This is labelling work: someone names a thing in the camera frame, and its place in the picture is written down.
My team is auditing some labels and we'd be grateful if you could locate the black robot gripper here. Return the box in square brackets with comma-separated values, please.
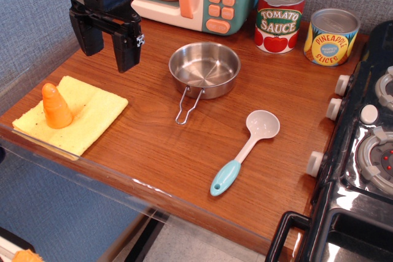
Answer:
[69, 0, 143, 73]

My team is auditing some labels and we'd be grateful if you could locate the small steel sauce pan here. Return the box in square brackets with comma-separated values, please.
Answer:
[168, 42, 241, 125]

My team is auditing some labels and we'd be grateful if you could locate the yellow folded cloth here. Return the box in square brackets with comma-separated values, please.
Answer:
[12, 76, 128, 161]

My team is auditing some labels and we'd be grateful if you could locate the tomato sauce can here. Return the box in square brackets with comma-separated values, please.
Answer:
[254, 0, 306, 54]

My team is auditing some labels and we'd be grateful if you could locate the orange toy carrot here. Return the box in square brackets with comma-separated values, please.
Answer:
[42, 83, 73, 129]

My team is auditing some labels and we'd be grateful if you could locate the pineapple slices can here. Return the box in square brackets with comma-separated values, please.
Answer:
[303, 8, 360, 67]

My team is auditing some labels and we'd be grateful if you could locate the orange object bottom left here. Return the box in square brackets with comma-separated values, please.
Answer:
[12, 249, 44, 262]

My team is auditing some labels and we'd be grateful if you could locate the white stove knob middle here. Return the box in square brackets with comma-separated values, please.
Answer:
[325, 98, 342, 121]

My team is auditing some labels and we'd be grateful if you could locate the white stove knob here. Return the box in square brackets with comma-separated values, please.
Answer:
[325, 98, 342, 121]
[306, 151, 324, 177]
[335, 75, 351, 96]

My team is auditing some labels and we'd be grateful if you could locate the white stove knob top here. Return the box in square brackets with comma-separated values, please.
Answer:
[335, 75, 351, 96]

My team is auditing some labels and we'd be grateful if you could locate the white stove knob bottom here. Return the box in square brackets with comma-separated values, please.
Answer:
[306, 151, 324, 177]

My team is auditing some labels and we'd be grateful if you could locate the white round stove button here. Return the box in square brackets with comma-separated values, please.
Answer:
[360, 104, 378, 125]

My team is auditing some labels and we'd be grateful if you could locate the black toy stove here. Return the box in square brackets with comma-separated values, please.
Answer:
[266, 21, 392, 261]

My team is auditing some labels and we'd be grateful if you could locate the grey ladle teal handle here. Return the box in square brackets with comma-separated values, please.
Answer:
[210, 110, 281, 196]

